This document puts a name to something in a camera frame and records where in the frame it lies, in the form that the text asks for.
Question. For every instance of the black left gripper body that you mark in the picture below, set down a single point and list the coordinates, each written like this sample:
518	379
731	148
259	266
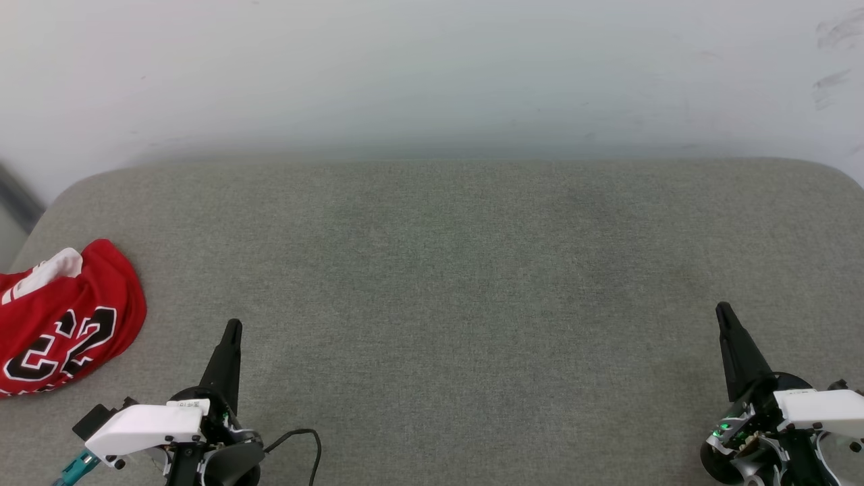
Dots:
226	425

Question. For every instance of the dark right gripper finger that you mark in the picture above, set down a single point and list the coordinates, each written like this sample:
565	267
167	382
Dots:
742	364

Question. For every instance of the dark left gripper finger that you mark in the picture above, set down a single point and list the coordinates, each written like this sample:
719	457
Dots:
226	368

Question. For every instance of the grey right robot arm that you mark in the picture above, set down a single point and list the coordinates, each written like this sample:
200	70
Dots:
719	466

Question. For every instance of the grey fabric sofa cushion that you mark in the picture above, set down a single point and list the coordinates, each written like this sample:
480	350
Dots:
439	304

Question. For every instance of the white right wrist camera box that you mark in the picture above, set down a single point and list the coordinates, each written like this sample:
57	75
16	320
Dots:
823	408

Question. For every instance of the red basketball jersey white sleeves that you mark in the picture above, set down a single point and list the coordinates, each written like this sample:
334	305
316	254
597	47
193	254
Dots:
101	290

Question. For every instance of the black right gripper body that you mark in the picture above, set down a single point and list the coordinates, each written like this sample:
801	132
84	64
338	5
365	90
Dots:
752	418

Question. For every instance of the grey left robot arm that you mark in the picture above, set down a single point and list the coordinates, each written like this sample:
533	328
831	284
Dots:
233	464

